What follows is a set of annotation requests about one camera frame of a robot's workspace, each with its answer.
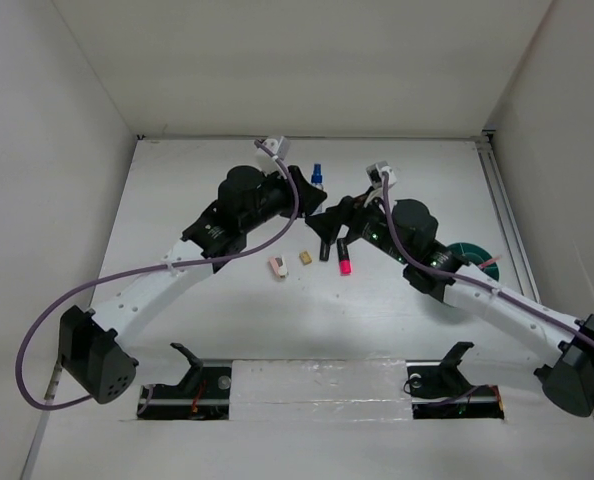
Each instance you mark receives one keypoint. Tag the pink capped black highlighter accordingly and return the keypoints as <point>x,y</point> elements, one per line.
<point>344,262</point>

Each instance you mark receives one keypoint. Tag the aluminium side rail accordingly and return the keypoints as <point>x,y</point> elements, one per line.
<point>507,215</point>

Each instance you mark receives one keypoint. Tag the pink pencil in container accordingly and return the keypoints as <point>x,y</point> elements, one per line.
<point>490,262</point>

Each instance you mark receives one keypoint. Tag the clear spray bottle blue cap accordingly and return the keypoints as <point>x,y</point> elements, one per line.
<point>317,177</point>

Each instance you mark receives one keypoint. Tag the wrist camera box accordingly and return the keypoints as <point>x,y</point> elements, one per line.
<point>376,173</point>
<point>271,146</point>

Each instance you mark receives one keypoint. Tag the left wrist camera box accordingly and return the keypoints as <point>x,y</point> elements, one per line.
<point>271,146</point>

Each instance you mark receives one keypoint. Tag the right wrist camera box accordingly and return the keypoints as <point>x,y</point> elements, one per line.
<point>376,173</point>

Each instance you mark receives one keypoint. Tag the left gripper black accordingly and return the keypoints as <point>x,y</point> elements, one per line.
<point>310,196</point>

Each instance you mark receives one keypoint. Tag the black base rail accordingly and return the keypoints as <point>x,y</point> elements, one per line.
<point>436,390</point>

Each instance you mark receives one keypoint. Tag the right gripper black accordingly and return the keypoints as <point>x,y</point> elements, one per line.
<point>327,225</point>

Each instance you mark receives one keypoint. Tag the small yellow sharpener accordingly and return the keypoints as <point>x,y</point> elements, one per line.
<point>305,257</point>

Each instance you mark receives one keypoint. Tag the blue capped black highlighter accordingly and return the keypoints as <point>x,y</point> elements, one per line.
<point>324,251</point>

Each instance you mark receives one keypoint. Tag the teal round container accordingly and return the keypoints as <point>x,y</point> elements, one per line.
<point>476,255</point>

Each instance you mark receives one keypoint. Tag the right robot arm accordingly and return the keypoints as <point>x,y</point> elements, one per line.
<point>566,379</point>

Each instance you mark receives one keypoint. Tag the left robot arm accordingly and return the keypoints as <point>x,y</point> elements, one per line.
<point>94,344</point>

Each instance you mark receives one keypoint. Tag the pink eraser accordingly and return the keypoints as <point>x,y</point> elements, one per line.
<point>278,266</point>

